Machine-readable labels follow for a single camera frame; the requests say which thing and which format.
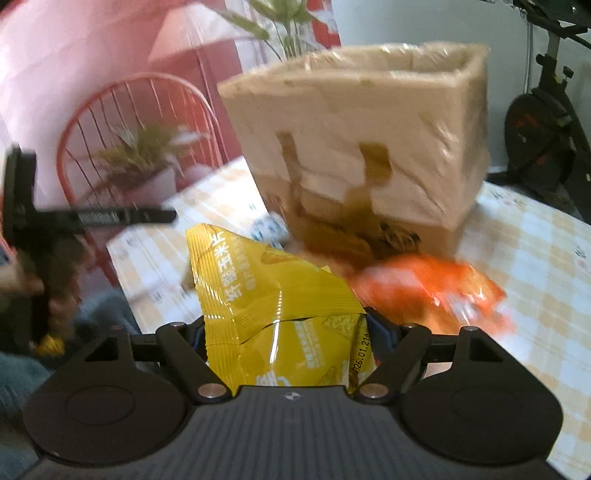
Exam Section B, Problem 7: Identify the black exercise bike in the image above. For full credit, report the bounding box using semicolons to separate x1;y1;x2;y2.
487;0;591;222

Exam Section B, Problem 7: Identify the printed wall backdrop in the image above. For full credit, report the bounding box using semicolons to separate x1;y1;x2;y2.
0;0;342;296

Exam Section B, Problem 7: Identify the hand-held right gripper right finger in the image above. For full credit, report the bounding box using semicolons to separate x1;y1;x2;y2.
359;310;509;401

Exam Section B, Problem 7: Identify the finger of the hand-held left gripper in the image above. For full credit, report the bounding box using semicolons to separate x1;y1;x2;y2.
36;207;178;228

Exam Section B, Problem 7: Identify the yellow snack packet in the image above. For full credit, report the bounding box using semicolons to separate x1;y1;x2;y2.
185;223;377;394

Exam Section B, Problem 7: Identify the person's left hand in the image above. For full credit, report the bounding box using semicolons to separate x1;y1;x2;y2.
28;237;90;344

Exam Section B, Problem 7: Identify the person's left forearm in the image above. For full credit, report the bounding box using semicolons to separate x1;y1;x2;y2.
0;265;44;298

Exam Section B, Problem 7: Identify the yellow checked tablecloth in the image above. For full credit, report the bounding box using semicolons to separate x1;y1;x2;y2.
106;156;591;478

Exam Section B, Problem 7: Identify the white blue snack packet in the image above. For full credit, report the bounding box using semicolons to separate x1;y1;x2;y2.
250;213;291;246

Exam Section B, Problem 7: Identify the orange snack packet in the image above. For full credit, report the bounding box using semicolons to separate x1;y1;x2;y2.
344;251;515;337

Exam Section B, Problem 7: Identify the taped cardboard box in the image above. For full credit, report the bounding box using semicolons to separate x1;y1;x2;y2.
217;41;491;268

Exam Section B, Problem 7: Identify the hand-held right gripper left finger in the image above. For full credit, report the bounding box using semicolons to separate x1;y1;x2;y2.
83;318;232;401

